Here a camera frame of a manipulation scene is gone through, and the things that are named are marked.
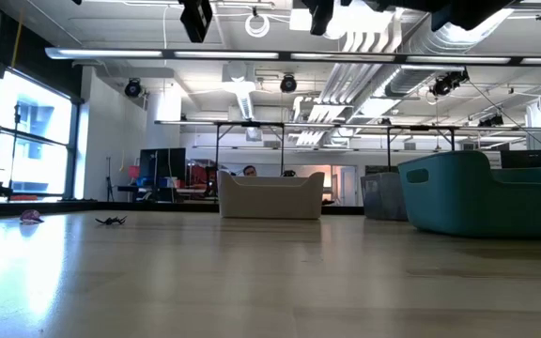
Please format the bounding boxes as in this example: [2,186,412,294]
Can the black ceiling spotlight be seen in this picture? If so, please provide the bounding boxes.
[476,113,505,128]
[428,69,471,99]
[279,73,299,95]
[124,78,143,99]

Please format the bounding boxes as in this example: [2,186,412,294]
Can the black background table frame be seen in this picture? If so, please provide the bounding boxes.
[213,120,286,178]
[385,124,456,173]

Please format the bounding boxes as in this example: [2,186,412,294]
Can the white ceiling duct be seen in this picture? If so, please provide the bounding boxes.
[221,60,258,121]

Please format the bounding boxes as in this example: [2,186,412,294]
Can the black tripod stand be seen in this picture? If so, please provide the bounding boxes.
[104,156,116,203]

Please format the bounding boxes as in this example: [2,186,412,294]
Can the white plastic bin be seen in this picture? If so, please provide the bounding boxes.
[217,170,326,221]

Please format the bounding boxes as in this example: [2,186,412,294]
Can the black computer monitor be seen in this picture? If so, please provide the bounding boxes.
[500,148,541,170]
[139,147,189,190]

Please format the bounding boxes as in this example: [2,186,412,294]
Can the black plastic spider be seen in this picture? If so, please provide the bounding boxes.
[94,215,128,227]

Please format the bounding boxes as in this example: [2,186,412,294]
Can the white cable coil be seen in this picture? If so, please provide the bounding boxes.
[244,12,271,39]

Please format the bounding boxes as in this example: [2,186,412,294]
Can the dark background desk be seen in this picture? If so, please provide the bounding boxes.
[117,185,220,203]

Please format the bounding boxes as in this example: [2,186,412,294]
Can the teal plastic bin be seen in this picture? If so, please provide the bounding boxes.
[397,149,541,241]

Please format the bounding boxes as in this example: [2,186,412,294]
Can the grey translucent plastic bin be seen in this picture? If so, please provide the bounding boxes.
[360,171,410,223]

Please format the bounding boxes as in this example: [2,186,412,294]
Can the purple plastic witch hat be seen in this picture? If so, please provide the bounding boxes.
[19,208,45,225]

